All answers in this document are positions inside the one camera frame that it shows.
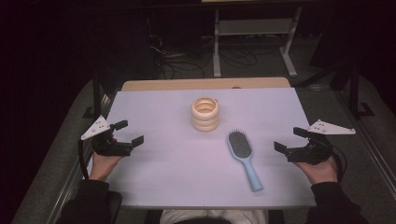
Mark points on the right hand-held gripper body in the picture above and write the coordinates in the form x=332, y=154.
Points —
x=311, y=154

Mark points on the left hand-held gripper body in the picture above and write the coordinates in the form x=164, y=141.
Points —
x=109, y=148

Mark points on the light blue hairbrush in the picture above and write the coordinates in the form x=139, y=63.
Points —
x=240, y=146

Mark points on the cream ribbed cup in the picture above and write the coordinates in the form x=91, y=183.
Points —
x=205, y=119

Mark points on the person's left hand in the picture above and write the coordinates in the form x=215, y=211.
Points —
x=102, y=168

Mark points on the person's right hand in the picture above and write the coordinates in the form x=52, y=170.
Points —
x=322, y=172

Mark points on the black metal stand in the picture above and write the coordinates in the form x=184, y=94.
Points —
x=97, y=96
x=355, y=93

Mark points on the person's lap in white clothing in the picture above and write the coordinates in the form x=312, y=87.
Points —
x=214, y=215

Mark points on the white metal desk frame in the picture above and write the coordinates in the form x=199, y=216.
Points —
x=253, y=27

